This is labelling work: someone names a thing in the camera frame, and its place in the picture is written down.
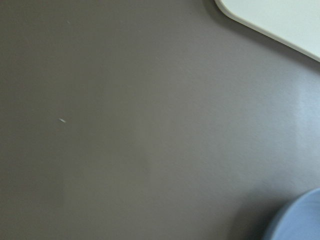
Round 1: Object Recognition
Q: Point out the blue plate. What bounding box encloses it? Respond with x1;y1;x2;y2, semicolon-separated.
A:
262;188;320;240

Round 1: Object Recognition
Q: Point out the cream rectangular tray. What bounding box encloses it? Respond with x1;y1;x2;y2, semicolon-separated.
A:
215;0;320;61

